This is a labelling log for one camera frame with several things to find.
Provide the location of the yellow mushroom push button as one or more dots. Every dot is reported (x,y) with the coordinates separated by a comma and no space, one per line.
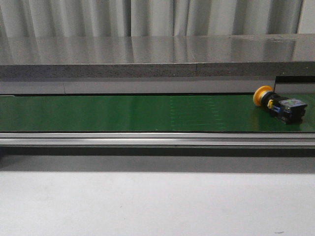
(287,110)

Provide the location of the green conveyor belt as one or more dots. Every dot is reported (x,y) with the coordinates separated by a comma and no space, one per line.
(152,113)

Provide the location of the grey stone slab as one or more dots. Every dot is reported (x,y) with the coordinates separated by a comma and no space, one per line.
(158,56)

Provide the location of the white pleated curtain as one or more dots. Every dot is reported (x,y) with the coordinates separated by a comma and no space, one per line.
(39,18)

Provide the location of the grey conveyor back rail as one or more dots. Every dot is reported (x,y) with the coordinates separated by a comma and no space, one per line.
(221,84)

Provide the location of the aluminium conveyor front rail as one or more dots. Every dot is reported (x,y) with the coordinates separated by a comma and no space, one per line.
(174,139)

